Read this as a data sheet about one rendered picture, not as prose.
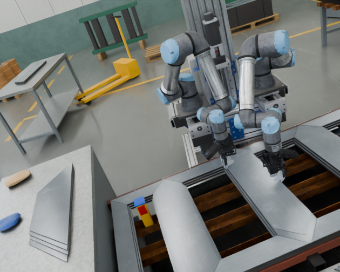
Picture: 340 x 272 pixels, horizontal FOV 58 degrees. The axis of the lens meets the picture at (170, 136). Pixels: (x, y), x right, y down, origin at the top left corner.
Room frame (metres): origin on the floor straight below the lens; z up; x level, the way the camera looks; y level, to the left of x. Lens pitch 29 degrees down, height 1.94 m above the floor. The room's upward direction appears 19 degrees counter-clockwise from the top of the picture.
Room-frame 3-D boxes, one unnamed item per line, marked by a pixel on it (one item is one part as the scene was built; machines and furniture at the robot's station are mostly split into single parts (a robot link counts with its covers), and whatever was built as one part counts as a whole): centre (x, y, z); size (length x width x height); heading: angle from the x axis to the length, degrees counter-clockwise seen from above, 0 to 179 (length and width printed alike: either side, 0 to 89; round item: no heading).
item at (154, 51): (7.31, -0.68, 0.07); 1.20 x 0.80 x 0.14; 82
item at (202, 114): (1.48, -0.24, 1.15); 0.11 x 0.11 x 0.08; 20
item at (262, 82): (1.85, -0.70, 1.09); 0.15 x 0.15 x 0.10
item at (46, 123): (5.22, 1.81, 0.49); 1.80 x 0.70 x 0.99; 173
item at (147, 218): (1.30, 0.27, 0.78); 0.05 x 0.05 x 0.19; 5
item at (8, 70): (8.39, 3.54, 0.38); 1.20 x 0.80 x 0.77; 169
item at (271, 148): (1.14, -0.44, 1.08); 0.08 x 0.08 x 0.05
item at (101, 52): (8.82, 0.49, 0.58); 1.60 x 0.60 x 1.17; 81
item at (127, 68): (6.16, 0.84, 0.61); 1.42 x 0.56 x 1.22; 121
